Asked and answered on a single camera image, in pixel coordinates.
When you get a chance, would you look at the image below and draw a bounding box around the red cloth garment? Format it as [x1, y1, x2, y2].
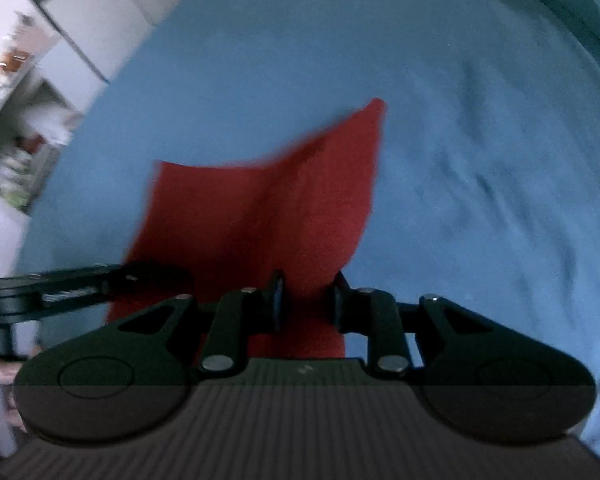
[104, 96, 387, 360]

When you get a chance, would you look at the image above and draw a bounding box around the blue bed sheet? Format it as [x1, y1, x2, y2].
[18, 0, 600, 454]

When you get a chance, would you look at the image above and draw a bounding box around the white shelf unit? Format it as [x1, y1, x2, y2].
[0, 2, 104, 212]

